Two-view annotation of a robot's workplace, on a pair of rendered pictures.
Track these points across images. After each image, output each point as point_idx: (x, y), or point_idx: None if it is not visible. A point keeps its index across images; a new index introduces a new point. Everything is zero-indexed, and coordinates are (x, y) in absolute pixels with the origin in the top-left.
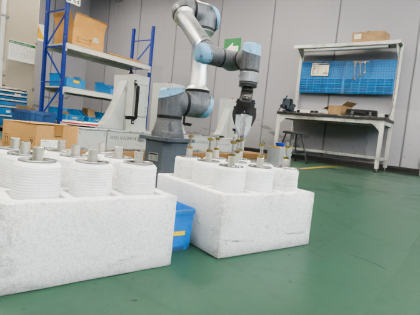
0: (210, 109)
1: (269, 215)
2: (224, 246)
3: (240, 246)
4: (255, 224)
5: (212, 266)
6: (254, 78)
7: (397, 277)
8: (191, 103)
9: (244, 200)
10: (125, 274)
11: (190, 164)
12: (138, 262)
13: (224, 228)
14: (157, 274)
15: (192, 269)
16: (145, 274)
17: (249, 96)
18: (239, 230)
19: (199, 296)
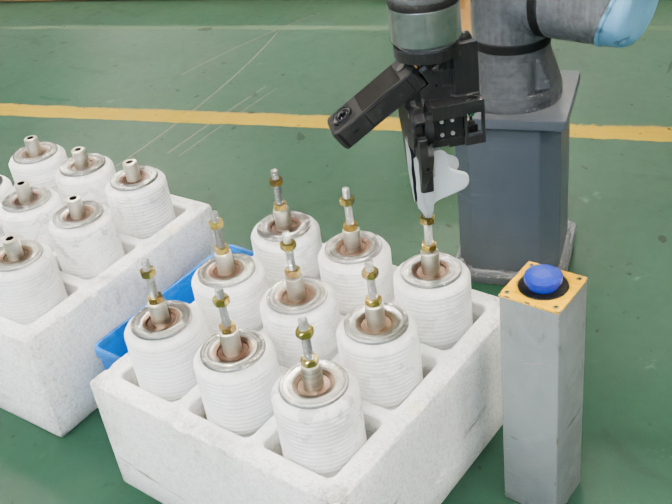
0: (613, 29)
1: (203, 475)
2: (125, 468)
3: (159, 491)
4: (176, 471)
5: (81, 487)
6: (403, 36)
7: None
8: (537, 7)
9: (131, 412)
10: (6, 412)
11: (255, 251)
12: (15, 407)
13: (113, 439)
14: (16, 440)
15: (54, 468)
16: (11, 430)
17: (359, 108)
18: (145, 462)
19: None
